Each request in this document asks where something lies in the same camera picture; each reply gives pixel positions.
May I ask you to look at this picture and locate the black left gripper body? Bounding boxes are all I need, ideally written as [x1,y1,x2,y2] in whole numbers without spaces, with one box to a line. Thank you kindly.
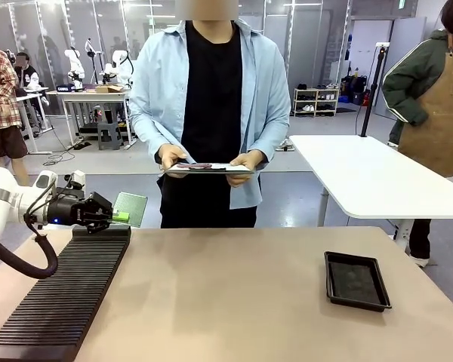
[47,192,114,233]

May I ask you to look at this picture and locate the green PCB board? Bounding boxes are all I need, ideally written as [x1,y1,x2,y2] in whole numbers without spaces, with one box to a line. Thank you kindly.
[111,192,149,229]

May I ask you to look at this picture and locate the grey clipboard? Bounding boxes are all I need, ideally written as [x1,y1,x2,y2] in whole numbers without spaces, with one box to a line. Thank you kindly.
[163,162,256,176]

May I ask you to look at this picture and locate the black slotted PCB rack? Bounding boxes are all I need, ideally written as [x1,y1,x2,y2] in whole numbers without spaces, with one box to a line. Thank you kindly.
[0,225,132,362]

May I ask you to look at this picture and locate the person's right hand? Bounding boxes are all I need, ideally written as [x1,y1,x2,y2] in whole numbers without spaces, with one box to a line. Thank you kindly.
[155,143,190,173]

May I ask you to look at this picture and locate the person's left hand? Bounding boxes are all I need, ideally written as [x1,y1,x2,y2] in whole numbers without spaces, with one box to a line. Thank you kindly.
[226,149,267,188]

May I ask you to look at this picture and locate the grey step stool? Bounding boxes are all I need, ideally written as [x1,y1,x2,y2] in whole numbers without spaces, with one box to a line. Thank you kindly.
[97,121,122,152]

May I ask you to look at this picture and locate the white side table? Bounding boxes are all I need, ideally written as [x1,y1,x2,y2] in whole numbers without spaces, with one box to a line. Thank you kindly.
[288,134,453,251]

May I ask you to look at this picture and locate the white background workbench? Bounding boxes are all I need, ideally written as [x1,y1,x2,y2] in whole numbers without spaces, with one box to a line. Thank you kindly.
[45,88,134,149]

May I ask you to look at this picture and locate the white background desk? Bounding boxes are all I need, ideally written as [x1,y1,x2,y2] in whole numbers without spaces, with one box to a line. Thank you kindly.
[14,87,54,155]

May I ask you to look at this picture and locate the black plastic tray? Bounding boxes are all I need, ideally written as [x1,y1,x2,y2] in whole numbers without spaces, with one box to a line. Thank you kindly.
[323,251,393,313]

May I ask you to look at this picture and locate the person in plaid shirt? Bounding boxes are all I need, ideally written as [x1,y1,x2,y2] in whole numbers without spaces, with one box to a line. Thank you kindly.
[0,44,30,187]

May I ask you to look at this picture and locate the person in brown apron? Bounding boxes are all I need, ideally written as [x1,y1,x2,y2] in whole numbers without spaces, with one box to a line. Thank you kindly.
[381,0,453,268]

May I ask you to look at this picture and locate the person in light blue shirt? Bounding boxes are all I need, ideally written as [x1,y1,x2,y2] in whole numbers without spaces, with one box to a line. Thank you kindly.
[128,17,291,229]

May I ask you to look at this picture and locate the seated person in black jacket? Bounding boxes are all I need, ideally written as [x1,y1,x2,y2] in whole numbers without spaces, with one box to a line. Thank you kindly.
[14,52,50,107]

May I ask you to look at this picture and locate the wooden shoe shelf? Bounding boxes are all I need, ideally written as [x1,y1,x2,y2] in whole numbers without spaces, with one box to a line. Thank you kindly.
[293,87,341,117]

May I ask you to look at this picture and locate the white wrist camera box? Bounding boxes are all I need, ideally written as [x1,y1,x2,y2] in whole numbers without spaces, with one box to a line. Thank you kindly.
[63,169,87,191]

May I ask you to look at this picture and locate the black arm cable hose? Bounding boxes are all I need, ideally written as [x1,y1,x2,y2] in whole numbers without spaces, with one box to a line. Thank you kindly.
[0,178,66,280]

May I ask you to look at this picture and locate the black camera pole stand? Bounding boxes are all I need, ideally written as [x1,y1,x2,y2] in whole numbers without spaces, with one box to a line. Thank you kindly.
[359,42,390,138]

